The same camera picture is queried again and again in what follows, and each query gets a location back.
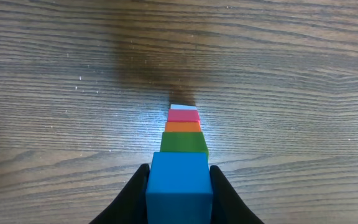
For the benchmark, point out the green cube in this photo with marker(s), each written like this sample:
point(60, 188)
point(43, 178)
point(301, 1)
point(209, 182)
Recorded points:
point(182, 141)

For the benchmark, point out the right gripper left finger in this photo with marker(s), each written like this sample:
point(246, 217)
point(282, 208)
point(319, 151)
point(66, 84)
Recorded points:
point(129, 202)

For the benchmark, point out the blue cube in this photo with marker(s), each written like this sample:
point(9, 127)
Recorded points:
point(179, 183)

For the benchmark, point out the orange cube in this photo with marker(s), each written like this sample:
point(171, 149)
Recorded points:
point(182, 127)

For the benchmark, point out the white cube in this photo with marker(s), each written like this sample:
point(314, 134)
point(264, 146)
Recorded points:
point(183, 107)

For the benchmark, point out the pink cube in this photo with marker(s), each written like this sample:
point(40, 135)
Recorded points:
point(183, 115)

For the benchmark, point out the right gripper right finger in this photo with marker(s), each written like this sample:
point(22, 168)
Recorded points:
point(228, 202)

